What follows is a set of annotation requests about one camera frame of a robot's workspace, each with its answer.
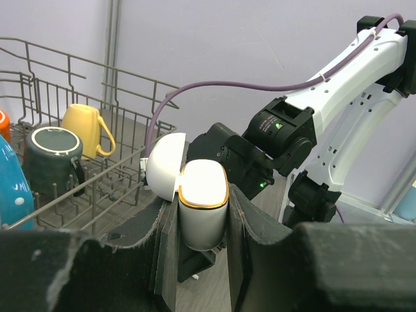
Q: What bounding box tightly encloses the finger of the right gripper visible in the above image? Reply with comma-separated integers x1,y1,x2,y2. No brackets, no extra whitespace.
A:
177,242,216,283

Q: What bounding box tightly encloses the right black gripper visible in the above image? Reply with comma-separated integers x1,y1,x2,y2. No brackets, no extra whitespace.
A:
187,122,275,200

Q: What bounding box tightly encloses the grey mug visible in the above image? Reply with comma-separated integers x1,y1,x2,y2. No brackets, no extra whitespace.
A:
22,126,85,196

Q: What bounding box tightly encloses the orange mug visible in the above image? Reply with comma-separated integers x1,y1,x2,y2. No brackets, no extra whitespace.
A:
0,110,10,143

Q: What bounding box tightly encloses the blue plate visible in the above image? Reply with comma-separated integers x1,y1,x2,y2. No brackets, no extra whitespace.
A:
1,136,34,227

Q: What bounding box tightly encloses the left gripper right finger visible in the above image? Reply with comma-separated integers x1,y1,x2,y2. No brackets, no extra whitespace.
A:
226,185,415,311

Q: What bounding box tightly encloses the white charging case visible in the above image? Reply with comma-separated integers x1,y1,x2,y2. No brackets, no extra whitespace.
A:
145,133,229,252

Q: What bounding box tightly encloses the yellow mug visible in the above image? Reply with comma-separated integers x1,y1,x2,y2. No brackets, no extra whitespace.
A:
61,103,116,160

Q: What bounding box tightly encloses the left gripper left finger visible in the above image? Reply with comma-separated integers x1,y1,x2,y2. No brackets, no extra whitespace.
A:
1,198,178,311

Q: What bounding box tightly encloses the grey wire dish rack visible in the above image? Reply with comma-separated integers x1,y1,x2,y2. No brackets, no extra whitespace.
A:
1,37,176,236

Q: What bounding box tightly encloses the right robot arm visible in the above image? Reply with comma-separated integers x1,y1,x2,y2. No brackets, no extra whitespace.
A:
187,16,415,227

